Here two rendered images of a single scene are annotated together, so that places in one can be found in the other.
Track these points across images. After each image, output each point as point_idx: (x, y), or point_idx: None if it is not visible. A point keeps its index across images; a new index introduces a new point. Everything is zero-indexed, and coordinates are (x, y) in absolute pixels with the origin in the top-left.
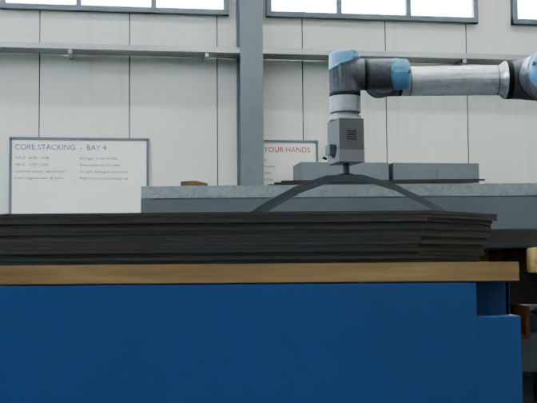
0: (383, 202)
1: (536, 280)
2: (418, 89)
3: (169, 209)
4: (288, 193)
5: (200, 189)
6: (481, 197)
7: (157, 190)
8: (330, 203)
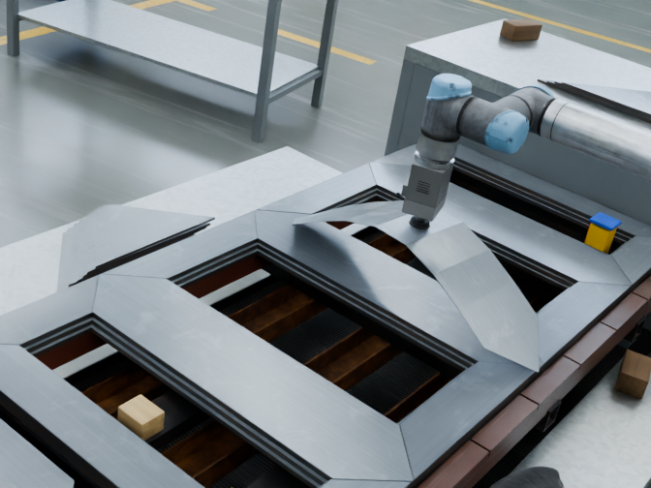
0: None
1: None
2: (559, 141)
3: (426, 79)
4: (354, 215)
5: (460, 70)
6: None
7: (419, 55)
8: None
